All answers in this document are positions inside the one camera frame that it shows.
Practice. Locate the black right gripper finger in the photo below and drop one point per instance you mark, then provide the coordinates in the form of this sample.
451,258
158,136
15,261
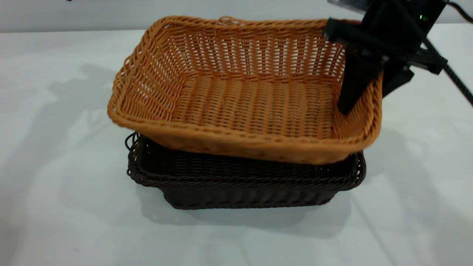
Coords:
356,81
397,79

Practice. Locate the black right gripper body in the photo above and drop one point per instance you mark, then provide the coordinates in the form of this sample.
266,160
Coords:
399,29

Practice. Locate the orange woven basket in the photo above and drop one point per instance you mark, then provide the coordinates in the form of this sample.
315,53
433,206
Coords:
251,107

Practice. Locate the black woven basket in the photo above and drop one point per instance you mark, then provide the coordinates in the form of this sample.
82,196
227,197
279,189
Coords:
236,184

